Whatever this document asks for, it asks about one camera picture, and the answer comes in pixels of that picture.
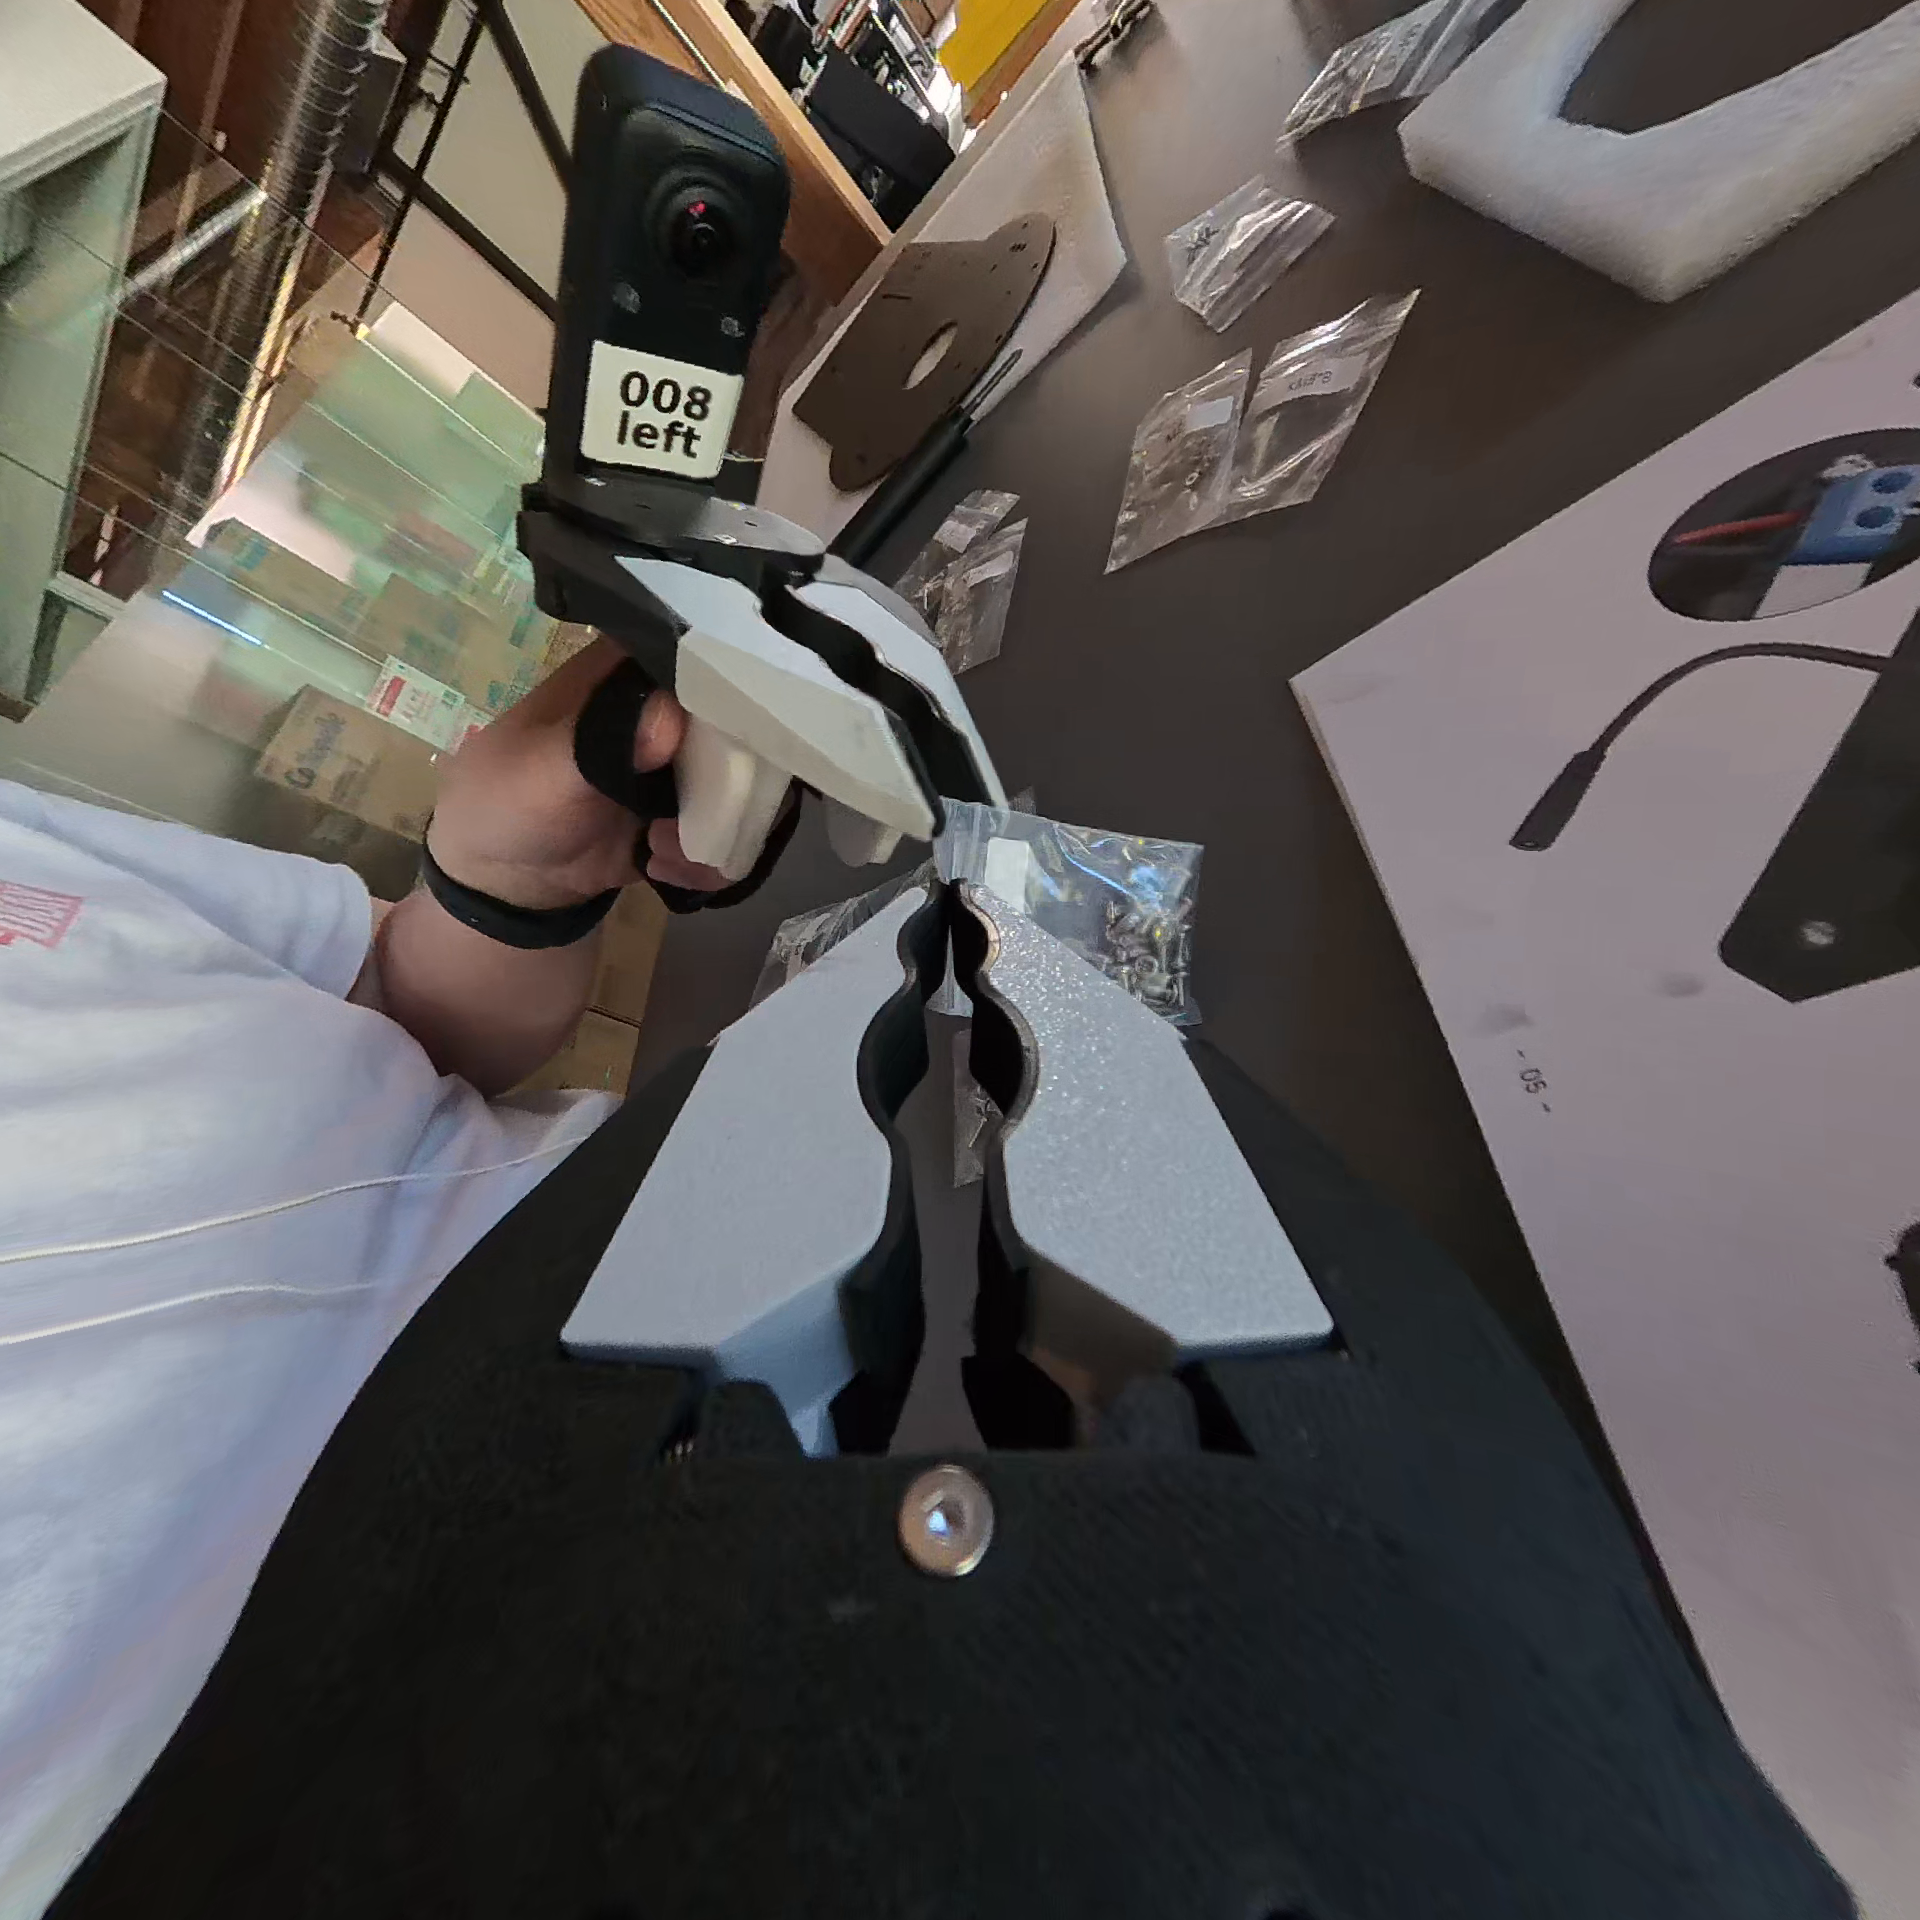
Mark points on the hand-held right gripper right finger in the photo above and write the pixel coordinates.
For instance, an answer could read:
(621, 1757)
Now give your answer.
(1171, 1200)

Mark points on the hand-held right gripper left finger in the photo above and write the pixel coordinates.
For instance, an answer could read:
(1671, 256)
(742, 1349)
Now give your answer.
(734, 1200)

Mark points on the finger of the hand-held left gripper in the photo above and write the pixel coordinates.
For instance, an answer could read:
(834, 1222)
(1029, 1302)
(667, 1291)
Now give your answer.
(781, 704)
(916, 675)

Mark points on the clear labelled screw bag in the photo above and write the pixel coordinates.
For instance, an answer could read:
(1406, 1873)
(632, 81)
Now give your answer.
(1079, 885)
(820, 938)

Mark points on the black metal base plate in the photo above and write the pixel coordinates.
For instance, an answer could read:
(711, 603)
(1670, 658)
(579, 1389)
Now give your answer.
(990, 285)

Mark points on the instruction manual booklet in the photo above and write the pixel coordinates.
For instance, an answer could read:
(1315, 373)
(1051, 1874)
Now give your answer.
(1652, 901)

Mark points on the dark desk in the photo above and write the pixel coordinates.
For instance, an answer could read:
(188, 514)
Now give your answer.
(1277, 721)

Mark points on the person's left hand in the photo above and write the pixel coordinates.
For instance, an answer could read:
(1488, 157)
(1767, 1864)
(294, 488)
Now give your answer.
(510, 810)

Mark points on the black cylindrical tool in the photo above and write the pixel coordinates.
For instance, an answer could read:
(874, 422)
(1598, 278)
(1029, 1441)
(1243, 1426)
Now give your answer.
(916, 481)

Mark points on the black wrist band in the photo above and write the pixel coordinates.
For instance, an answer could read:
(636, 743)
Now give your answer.
(510, 921)

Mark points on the yellow box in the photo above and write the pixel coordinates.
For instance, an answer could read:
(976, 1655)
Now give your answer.
(1004, 37)

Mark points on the scattered group of screw bags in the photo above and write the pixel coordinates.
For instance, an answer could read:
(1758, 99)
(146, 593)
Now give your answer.
(1306, 406)

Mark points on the silver cross wrench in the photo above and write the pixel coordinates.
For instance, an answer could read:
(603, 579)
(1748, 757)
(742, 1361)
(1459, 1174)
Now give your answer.
(1114, 32)

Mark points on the person's white shirt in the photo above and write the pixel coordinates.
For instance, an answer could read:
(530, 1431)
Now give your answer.
(181, 1125)

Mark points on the white foam square with hole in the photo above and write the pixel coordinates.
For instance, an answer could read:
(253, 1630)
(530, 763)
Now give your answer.
(1652, 195)

